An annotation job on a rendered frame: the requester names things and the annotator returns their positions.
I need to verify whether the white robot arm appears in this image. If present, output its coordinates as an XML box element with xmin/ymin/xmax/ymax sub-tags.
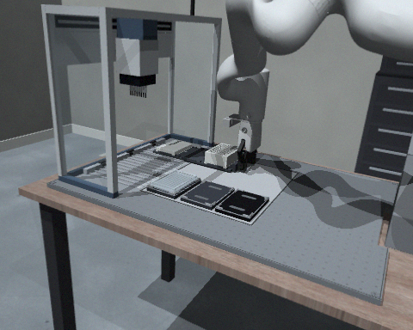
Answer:
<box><xmin>216</xmin><ymin>0</ymin><xmax>413</xmax><ymax>127</ymax></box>

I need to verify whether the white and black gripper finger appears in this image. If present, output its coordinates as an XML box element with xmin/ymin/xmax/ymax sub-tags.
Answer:
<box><xmin>247</xmin><ymin>149</ymin><xmax>257</xmax><ymax>164</ymax></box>
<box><xmin>237</xmin><ymin>139</ymin><xmax>249</xmax><ymax>171</ymax></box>

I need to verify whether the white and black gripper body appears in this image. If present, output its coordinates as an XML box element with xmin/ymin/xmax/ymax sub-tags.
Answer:
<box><xmin>237</xmin><ymin>118</ymin><xmax>262</xmax><ymax>153</ymax></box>

